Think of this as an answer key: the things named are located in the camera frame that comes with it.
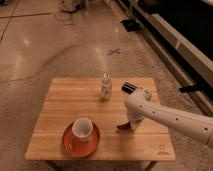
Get white ceramic cup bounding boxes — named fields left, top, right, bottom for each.
left=72, top=118, right=93, bottom=142

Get orange round plate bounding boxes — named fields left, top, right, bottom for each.
left=62, top=124, right=100, bottom=159

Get wooden folding table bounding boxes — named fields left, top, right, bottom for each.
left=25, top=78, right=175, bottom=162

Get black floor box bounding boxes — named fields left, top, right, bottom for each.
left=121, top=19, right=140, bottom=32

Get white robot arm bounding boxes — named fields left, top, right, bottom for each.
left=124, top=89, right=213, bottom=149

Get black floor cable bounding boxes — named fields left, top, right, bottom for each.
left=0, top=0, right=73, bottom=43

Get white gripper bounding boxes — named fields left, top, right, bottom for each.
left=127, top=111, right=144, bottom=130

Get clear plastic bottle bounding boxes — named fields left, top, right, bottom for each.
left=101, top=73, right=112, bottom=100

